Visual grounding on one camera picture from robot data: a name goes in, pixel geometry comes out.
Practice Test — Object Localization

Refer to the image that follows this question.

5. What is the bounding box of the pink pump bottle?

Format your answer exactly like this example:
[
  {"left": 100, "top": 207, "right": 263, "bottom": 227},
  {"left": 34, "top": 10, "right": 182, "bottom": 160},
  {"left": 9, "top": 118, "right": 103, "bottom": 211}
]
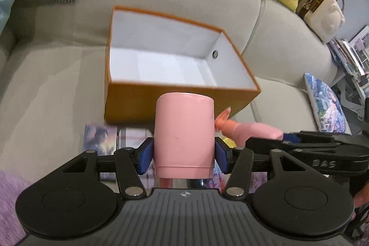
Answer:
[{"left": 214, "top": 107, "right": 284, "bottom": 147}]

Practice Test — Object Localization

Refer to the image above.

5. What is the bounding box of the purple sky-print box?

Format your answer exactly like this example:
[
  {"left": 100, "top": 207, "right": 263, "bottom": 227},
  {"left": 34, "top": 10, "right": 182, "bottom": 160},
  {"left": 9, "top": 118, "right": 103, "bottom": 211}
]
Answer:
[{"left": 82, "top": 124, "right": 118, "bottom": 181}]

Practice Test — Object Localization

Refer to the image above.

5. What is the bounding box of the pink cylindrical cup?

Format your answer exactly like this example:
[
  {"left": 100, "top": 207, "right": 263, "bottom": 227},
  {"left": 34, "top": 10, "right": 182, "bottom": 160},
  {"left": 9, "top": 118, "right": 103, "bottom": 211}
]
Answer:
[{"left": 153, "top": 92, "right": 214, "bottom": 189}]

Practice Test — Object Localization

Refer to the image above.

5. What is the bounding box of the orange cardboard box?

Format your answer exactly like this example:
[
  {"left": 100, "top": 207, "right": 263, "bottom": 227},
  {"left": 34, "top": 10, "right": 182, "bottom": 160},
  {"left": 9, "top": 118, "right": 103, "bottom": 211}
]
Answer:
[{"left": 104, "top": 6, "right": 261, "bottom": 124}]

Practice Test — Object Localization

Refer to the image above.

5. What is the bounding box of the blue pink snack packet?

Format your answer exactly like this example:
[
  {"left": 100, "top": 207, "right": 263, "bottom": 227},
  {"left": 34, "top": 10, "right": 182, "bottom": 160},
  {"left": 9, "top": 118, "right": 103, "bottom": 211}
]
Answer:
[{"left": 204, "top": 171, "right": 268, "bottom": 194}]

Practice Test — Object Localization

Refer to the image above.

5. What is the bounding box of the plaid pattern case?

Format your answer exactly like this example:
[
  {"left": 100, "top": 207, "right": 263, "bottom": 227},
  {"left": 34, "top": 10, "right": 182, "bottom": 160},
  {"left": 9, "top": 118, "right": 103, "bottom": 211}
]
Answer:
[{"left": 117, "top": 127, "right": 155, "bottom": 190}]

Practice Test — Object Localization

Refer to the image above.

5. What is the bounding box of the person's right hand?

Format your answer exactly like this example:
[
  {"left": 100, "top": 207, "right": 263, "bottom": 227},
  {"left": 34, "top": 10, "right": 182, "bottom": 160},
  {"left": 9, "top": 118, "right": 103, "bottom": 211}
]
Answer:
[{"left": 353, "top": 183, "right": 369, "bottom": 208}]

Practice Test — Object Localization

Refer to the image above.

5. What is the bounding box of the colourful printed cushion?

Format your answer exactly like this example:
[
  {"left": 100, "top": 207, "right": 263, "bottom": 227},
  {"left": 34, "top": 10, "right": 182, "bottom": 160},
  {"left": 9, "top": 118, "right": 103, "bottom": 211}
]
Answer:
[{"left": 304, "top": 72, "right": 351, "bottom": 135}]

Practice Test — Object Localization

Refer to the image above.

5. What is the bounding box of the white chair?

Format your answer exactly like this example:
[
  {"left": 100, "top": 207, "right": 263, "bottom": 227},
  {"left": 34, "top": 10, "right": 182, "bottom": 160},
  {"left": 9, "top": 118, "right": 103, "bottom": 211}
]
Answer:
[{"left": 333, "top": 72, "right": 368, "bottom": 121}]

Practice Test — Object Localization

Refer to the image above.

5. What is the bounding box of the purple fluffy blanket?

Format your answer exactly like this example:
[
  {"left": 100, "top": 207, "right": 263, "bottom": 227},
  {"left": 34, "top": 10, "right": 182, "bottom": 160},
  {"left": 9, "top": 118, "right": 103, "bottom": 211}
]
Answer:
[{"left": 0, "top": 171, "right": 30, "bottom": 245}]

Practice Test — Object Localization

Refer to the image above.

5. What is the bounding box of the stack of magazines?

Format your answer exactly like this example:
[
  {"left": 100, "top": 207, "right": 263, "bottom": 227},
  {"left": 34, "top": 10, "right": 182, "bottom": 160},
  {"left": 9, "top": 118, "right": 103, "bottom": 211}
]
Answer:
[{"left": 327, "top": 26, "right": 368, "bottom": 77}]

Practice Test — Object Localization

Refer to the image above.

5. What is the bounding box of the cream bear mini suitcase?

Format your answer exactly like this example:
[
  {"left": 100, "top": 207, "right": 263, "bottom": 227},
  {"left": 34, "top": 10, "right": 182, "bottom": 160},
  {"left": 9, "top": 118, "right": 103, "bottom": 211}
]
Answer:
[{"left": 296, "top": 0, "right": 345, "bottom": 43}]

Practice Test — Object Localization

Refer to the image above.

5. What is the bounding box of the beige fabric sofa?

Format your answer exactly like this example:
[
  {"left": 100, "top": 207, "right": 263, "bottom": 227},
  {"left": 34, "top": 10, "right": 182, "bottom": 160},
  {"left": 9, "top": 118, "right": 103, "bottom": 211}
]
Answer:
[{"left": 1, "top": 0, "right": 337, "bottom": 184}]

